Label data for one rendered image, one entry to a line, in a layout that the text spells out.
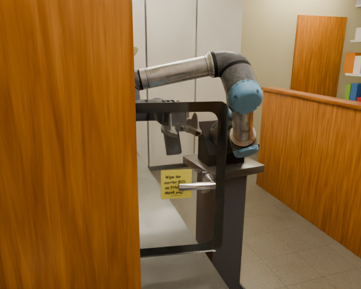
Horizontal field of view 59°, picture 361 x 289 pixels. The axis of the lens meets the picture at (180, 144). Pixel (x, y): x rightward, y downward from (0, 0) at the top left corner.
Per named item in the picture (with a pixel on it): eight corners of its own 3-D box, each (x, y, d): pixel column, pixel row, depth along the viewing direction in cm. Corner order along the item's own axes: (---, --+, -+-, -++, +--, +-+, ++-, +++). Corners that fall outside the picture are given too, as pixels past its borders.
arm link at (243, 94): (250, 130, 159) (251, 55, 111) (259, 157, 152) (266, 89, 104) (226, 137, 160) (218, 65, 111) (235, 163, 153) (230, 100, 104)
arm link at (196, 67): (243, 35, 116) (110, 62, 115) (253, 57, 111) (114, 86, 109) (240, 57, 127) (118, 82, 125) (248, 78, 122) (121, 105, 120)
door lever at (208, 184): (175, 184, 79) (175, 175, 78) (212, 183, 80) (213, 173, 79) (178, 194, 74) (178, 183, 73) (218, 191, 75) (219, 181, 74)
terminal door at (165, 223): (105, 259, 82) (95, 103, 71) (221, 249, 87) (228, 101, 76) (105, 261, 81) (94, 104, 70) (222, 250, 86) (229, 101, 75)
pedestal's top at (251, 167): (230, 155, 196) (230, 148, 194) (264, 172, 168) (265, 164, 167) (182, 161, 182) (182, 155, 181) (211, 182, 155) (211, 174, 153)
